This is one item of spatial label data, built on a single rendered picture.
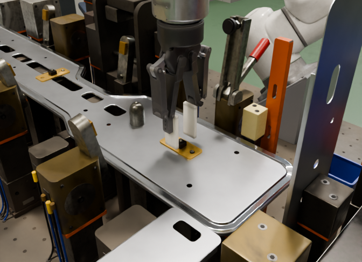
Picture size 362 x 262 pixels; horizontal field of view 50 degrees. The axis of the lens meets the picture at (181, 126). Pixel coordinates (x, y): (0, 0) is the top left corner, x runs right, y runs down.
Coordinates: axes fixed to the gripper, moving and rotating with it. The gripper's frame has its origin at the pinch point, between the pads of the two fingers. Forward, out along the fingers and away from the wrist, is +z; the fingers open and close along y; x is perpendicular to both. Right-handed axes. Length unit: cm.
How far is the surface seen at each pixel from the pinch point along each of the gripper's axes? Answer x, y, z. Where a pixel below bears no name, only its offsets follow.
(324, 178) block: 27.6, -0.3, -3.2
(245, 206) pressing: 18.6, 4.6, 4.8
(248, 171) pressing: 13.8, -2.8, 4.8
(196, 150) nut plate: 3.2, -1.0, 4.4
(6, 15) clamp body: -102, -14, 3
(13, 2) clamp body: -102, -18, -1
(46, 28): -71, -12, 0
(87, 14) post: -57, -19, -5
